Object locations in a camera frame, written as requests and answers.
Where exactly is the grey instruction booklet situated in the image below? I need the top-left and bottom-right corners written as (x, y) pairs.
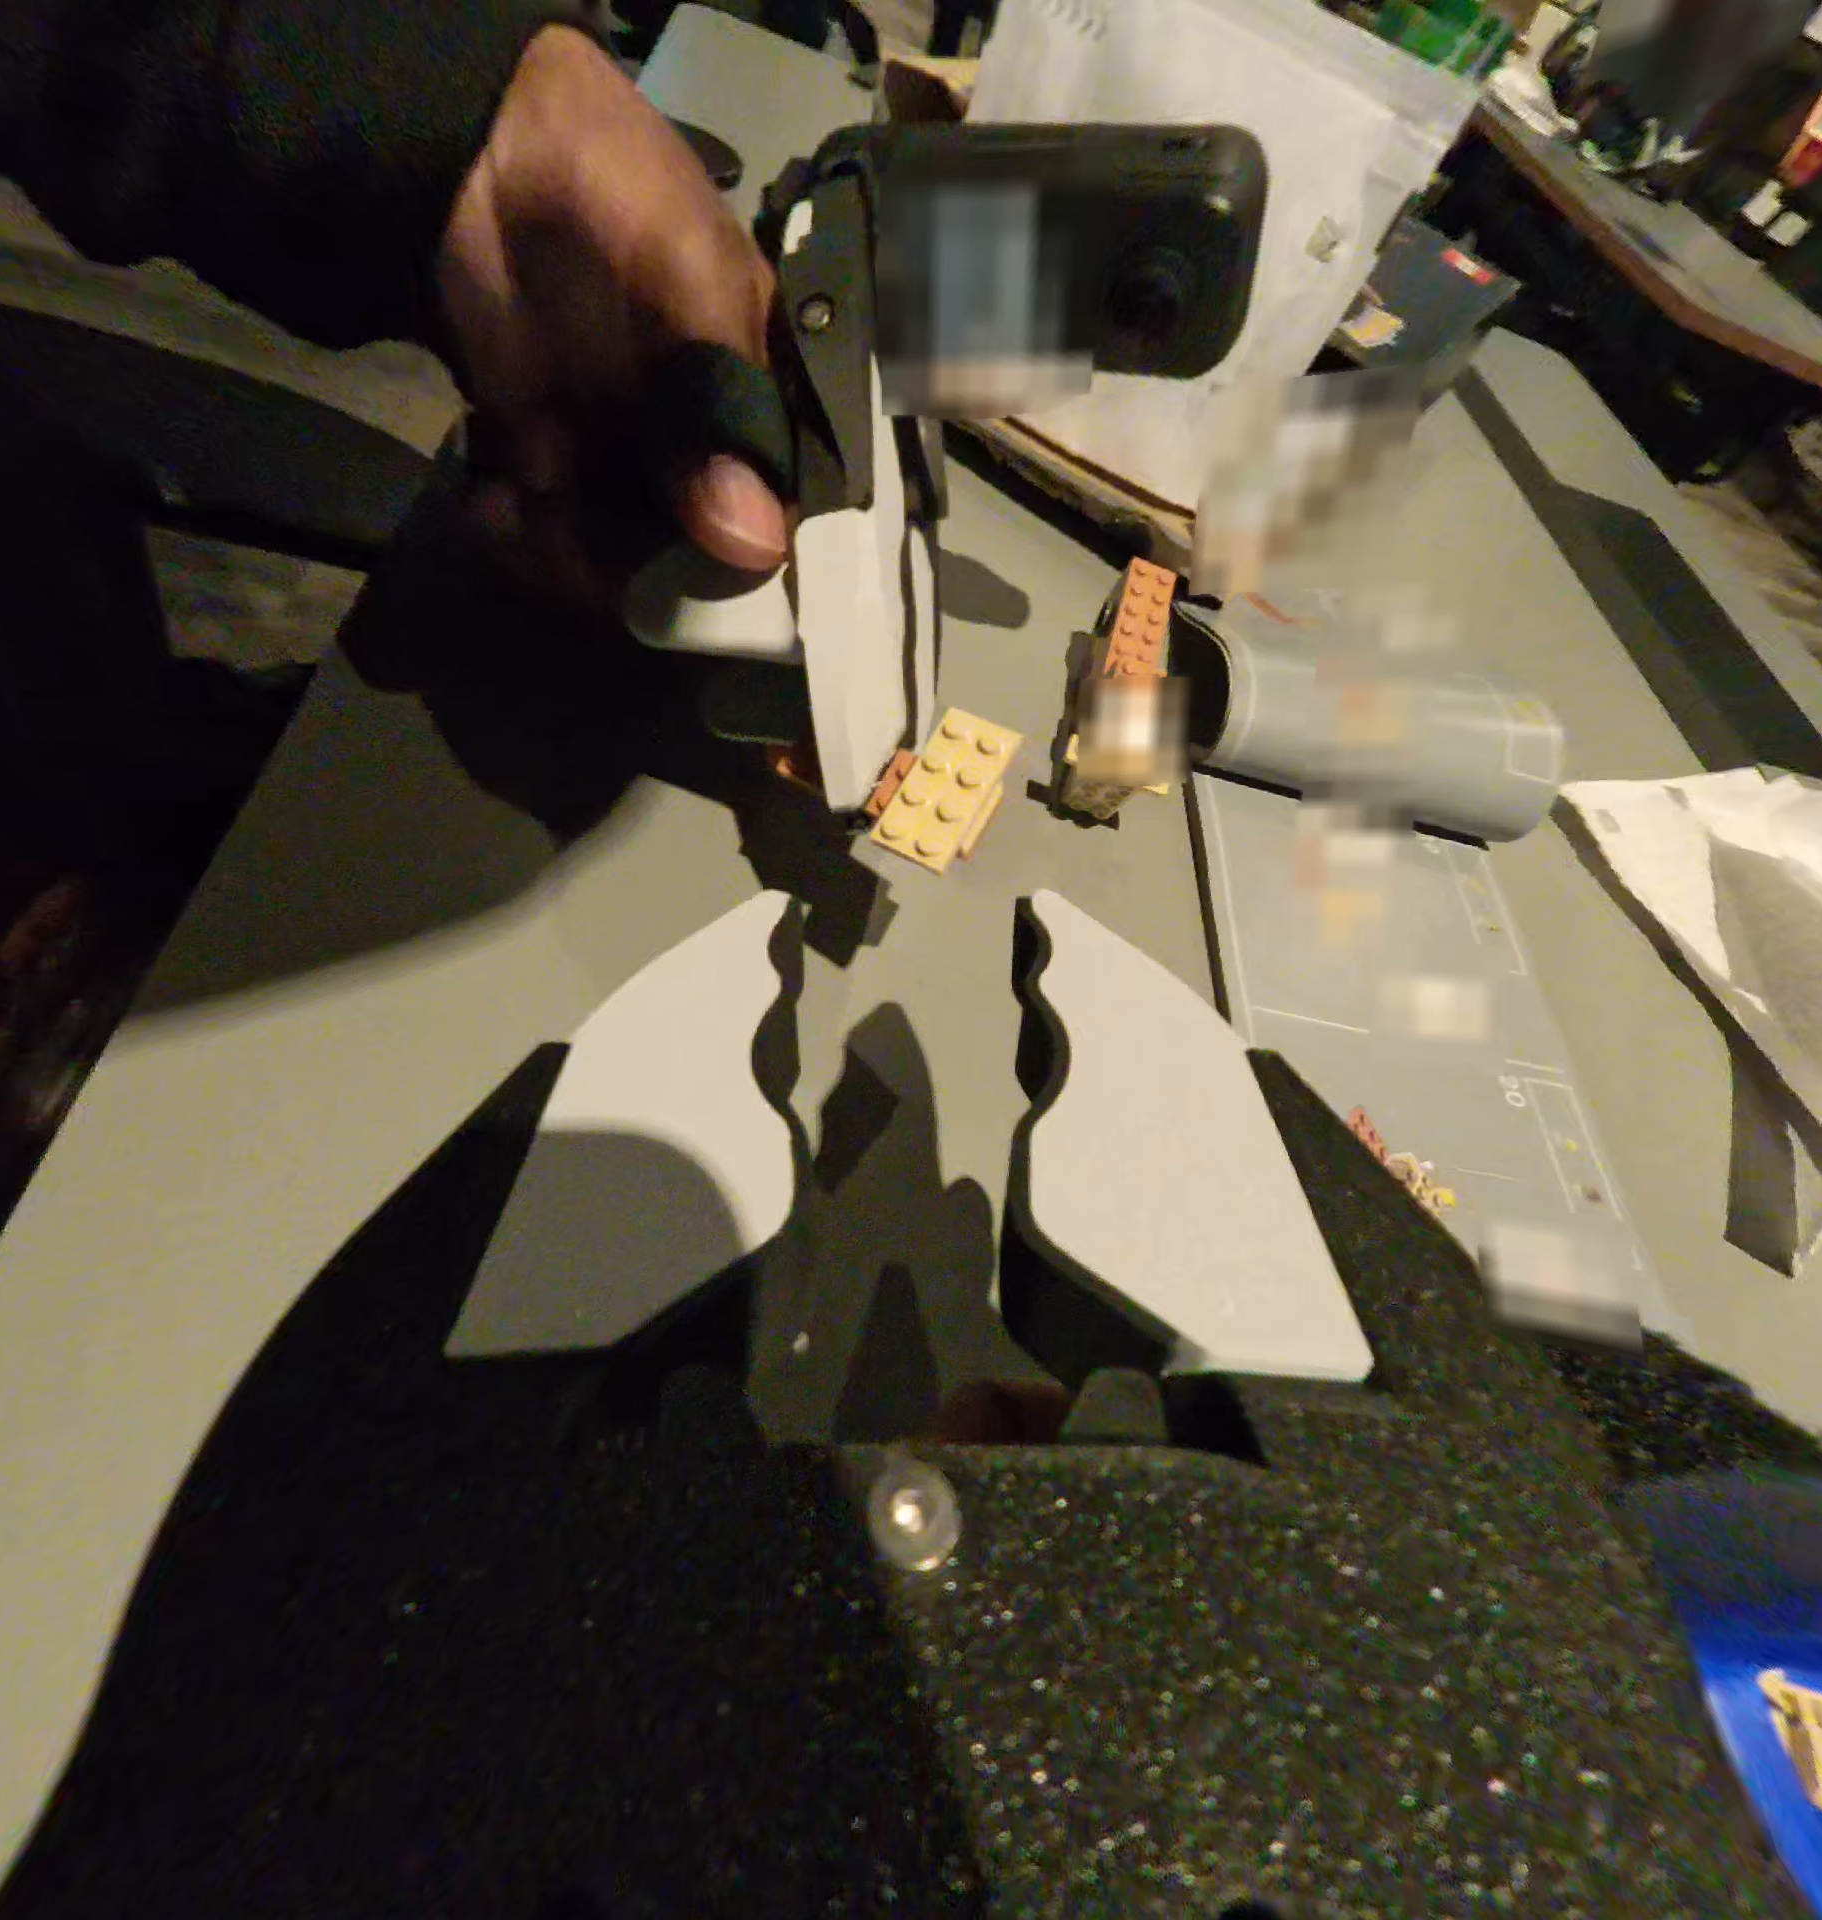
top-left (1177, 597), bottom-right (1681, 1357)

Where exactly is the orange and yellow brick assembly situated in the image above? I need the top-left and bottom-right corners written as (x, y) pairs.
top-left (859, 708), bottom-right (1028, 878)

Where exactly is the blue printed toy box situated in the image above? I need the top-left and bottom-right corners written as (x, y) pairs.
top-left (1641, 1467), bottom-right (1822, 1880)

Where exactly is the standing brick model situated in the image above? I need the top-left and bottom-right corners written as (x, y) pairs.
top-left (1051, 554), bottom-right (1201, 824)

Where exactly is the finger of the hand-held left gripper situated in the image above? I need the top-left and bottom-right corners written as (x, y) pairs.
top-left (793, 507), bottom-right (915, 817)
top-left (904, 514), bottom-right (944, 756)

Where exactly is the wooden side table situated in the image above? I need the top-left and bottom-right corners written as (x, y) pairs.
top-left (1477, 86), bottom-right (1822, 411)

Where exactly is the person's left hand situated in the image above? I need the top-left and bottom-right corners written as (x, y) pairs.
top-left (437, 27), bottom-right (796, 576)

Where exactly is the flat white paper bag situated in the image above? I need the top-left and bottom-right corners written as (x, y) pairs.
top-left (967, 0), bottom-right (1486, 516)

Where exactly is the person's left forearm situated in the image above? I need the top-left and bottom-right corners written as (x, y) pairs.
top-left (0, 0), bottom-right (616, 355)

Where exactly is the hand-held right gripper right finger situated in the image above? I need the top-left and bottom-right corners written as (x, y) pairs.
top-left (1000, 889), bottom-right (1378, 1388)

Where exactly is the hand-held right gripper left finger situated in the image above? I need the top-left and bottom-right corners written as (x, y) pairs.
top-left (445, 889), bottom-right (818, 1363)

